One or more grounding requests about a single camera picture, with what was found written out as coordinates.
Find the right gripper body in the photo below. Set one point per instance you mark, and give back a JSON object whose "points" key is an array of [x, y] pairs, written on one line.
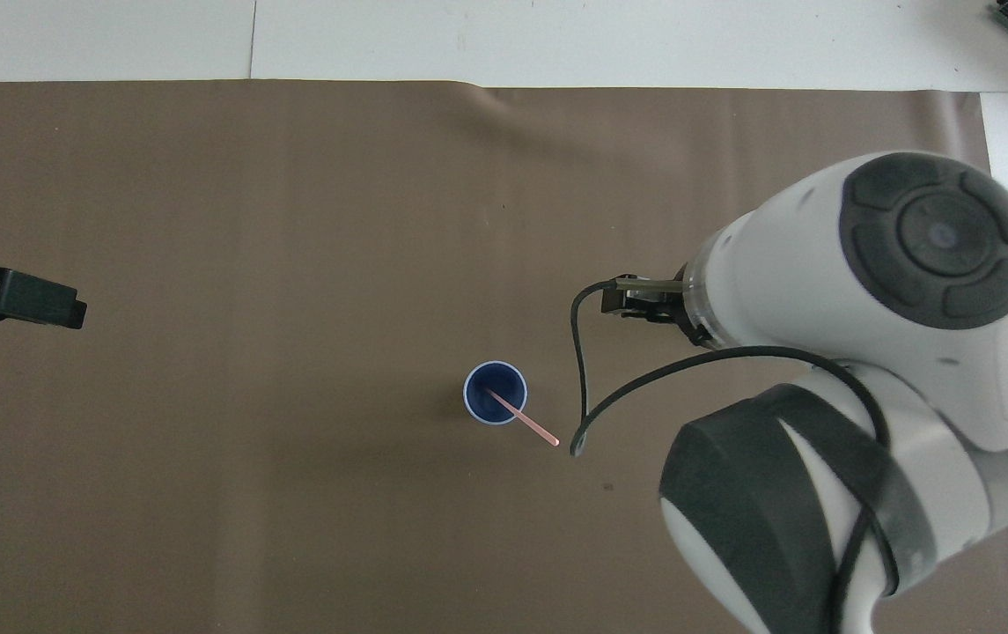
{"points": [[651, 306]]}

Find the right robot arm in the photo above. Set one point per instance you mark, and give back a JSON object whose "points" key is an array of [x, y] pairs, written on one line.
{"points": [[803, 264]]}

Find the blue cup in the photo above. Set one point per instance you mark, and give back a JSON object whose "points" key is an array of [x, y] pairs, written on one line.
{"points": [[479, 407]]}

